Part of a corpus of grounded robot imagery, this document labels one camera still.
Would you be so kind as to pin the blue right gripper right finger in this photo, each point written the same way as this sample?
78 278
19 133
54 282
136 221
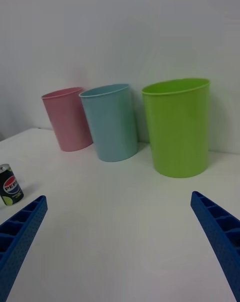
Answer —
220 232

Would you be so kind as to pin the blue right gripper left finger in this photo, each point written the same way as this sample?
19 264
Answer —
22 234

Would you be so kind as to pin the black drink can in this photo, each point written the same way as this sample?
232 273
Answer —
11 187

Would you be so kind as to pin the green plastic bin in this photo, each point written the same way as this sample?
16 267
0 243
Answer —
180 132

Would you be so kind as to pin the pink plastic bin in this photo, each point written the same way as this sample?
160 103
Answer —
67 122

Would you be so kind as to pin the pale blue plastic bin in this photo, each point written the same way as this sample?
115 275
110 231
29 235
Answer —
112 127

